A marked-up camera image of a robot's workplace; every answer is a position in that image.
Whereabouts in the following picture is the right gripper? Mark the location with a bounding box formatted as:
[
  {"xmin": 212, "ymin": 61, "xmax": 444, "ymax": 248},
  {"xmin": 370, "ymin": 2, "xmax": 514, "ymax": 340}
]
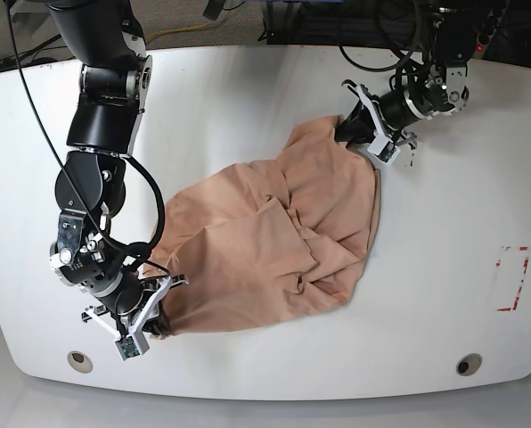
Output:
[{"xmin": 81, "ymin": 267, "xmax": 170, "ymax": 337}]

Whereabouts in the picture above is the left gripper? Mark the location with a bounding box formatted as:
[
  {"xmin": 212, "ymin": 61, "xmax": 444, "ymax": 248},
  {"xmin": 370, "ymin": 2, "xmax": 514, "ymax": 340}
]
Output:
[{"xmin": 335, "ymin": 91, "xmax": 420, "ymax": 144}]

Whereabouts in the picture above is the peach T-shirt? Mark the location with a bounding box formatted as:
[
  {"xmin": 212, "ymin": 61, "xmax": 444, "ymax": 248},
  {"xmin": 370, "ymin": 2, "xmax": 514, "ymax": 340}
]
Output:
[{"xmin": 144, "ymin": 116, "xmax": 380, "ymax": 336}]

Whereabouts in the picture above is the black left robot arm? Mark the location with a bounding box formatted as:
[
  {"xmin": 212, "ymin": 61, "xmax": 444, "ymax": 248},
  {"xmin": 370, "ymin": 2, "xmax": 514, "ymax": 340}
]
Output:
[{"xmin": 339, "ymin": 1, "xmax": 477, "ymax": 142}]

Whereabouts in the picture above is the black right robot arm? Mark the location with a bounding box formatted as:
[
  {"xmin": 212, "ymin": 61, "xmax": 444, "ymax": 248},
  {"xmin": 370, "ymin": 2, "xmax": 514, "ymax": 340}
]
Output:
[{"xmin": 45, "ymin": 1, "xmax": 165, "ymax": 336}]

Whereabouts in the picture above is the left table grommet hole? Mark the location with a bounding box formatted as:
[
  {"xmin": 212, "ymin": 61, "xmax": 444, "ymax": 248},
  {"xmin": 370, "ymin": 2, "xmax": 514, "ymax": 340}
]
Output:
[{"xmin": 67, "ymin": 351, "xmax": 93, "ymax": 374}]

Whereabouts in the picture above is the table grommet hole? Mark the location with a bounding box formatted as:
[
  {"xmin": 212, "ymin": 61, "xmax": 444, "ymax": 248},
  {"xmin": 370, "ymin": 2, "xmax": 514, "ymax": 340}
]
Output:
[
  {"xmin": 67, "ymin": 351, "xmax": 93, "ymax": 374},
  {"xmin": 455, "ymin": 353, "xmax": 483, "ymax": 376}
]

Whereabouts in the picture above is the black power strip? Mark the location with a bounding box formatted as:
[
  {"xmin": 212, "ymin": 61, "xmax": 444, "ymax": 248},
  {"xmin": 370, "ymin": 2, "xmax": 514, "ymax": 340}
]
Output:
[{"xmin": 473, "ymin": 0, "xmax": 509, "ymax": 59}]

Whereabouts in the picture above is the red tape rectangle marking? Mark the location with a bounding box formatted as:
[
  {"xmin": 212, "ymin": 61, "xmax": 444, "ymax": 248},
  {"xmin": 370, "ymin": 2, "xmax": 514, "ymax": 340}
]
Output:
[{"xmin": 492, "ymin": 246, "xmax": 529, "ymax": 312}]

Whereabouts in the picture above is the right table grommet hole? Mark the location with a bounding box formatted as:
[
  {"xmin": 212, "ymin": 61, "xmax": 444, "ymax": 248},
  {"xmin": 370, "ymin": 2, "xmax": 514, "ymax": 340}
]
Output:
[{"xmin": 455, "ymin": 353, "xmax": 483, "ymax": 376}]

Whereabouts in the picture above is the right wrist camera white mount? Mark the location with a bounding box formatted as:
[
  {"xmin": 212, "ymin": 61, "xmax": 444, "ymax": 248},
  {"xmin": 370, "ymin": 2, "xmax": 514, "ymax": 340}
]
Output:
[{"xmin": 81, "ymin": 275, "xmax": 188, "ymax": 360}]

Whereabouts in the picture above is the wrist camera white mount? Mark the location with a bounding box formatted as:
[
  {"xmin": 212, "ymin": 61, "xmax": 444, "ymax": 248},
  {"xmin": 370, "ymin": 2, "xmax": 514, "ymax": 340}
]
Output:
[
  {"xmin": 341, "ymin": 79, "xmax": 417, "ymax": 165},
  {"xmin": 81, "ymin": 275, "xmax": 188, "ymax": 360}
]

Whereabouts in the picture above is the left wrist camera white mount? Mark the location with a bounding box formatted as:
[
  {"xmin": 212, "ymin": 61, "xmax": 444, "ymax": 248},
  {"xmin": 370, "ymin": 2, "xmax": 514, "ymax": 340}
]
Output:
[{"xmin": 341, "ymin": 79, "xmax": 417, "ymax": 165}]

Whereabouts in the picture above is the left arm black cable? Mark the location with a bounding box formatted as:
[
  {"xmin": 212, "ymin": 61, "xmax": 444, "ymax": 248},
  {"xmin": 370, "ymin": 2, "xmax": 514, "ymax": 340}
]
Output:
[{"xmin": 339, "ymin": 0, "xmax": 431, "ymax": 90}]

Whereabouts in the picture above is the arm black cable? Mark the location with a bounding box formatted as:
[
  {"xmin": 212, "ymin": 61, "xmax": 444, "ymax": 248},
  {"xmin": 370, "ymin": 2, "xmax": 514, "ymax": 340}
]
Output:
[
  {"xmin": 339, "ymin": 0, "xmax": 431, "ymax": 90},
  {"xmin": 6, "ymin": 0, "xmax": 167, "ymax": 277}
]

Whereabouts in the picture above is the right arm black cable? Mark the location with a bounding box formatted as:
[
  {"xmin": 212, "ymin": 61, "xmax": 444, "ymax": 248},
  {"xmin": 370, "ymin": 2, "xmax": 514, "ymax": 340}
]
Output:
[{"xmin": 6, "ymin": 0, "xmax": 167, "ymax": 277}]

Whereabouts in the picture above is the yellow cable on floor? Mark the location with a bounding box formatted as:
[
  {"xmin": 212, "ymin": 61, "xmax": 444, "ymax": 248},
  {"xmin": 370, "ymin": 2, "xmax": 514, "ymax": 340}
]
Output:
[{"xmin": 147, "ymin": 15, "xmax": 231, "ymax": 45}]

